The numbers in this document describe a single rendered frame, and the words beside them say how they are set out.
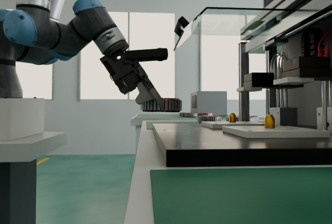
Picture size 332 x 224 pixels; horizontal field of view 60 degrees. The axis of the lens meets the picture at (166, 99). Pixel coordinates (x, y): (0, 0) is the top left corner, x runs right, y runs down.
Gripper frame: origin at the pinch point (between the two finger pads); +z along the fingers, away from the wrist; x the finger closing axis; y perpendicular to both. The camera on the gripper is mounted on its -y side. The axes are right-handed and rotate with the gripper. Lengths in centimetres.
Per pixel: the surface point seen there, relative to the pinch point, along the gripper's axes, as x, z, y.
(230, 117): -1.5, 13.1, -14.1
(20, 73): -449, -178, 155
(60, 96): -450, -104, 119
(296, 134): 29.5, 15.9, -14.7
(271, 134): 29.5, 13.5, -11.1
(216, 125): 5.3, 11.3, -8.2
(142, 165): 40.1, 3.6, 8.7
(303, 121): -9.6, 28.7, -34.5
